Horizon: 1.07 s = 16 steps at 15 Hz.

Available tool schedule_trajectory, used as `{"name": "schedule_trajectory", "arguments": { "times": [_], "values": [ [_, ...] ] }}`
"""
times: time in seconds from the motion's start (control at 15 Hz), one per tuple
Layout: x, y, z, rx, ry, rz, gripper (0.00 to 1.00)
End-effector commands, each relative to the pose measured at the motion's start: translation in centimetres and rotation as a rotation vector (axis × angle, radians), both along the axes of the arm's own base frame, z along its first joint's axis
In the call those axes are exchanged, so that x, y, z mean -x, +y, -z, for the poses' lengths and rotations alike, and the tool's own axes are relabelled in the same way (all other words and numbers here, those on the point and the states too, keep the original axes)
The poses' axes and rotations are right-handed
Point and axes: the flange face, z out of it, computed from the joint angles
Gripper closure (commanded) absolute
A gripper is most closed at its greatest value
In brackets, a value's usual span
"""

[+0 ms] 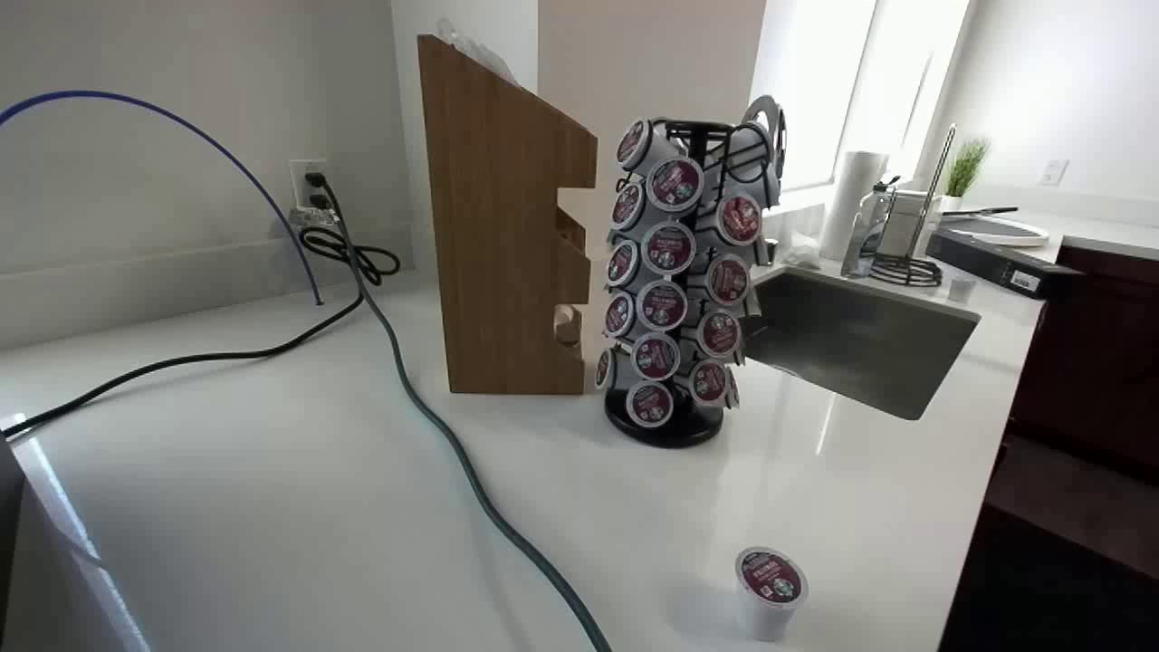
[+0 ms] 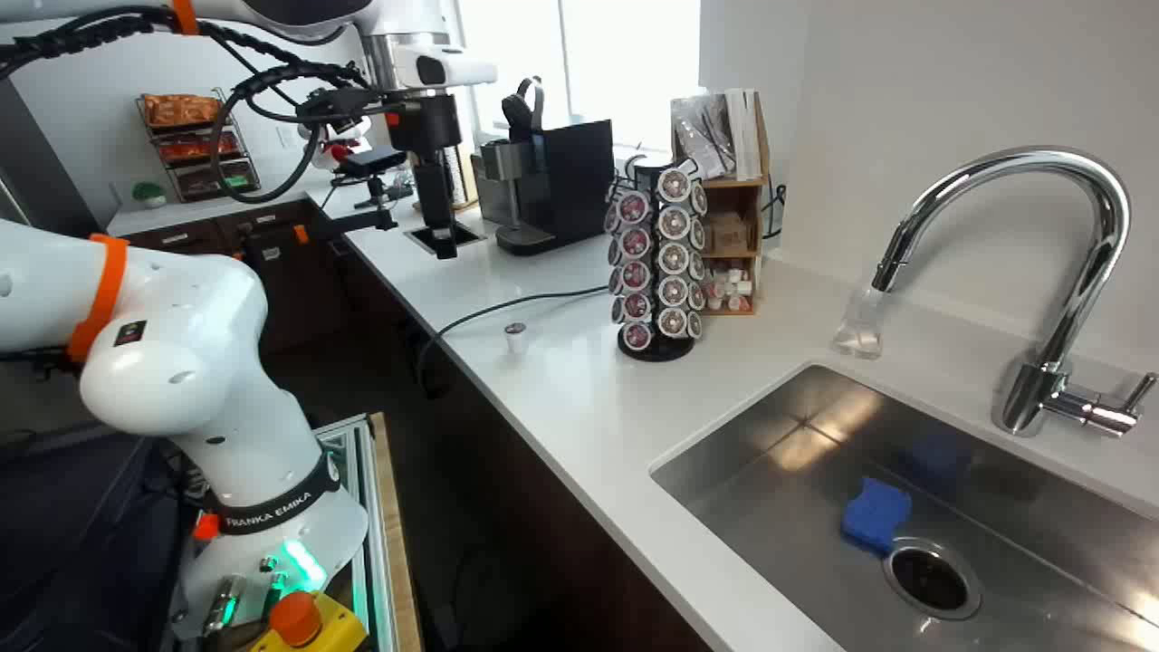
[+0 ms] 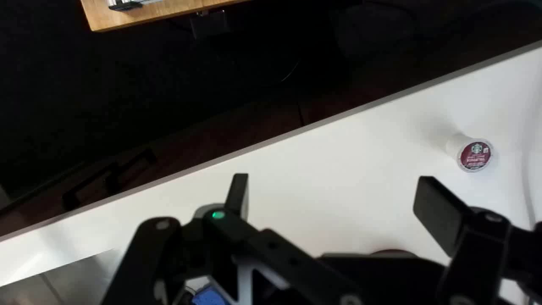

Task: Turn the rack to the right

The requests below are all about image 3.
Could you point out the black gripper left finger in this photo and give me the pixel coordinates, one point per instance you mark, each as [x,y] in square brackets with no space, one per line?
[237,195]

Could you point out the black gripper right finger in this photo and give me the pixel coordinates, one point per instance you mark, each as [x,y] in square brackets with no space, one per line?
[442,217]

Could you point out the loose red lid coffee pod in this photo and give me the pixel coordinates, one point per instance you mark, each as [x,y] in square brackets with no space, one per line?
[473,155]

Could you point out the light wooden table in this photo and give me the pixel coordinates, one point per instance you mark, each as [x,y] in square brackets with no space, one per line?
[163,12]

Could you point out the small grey device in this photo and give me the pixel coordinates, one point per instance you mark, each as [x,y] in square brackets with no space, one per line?
[127,4]

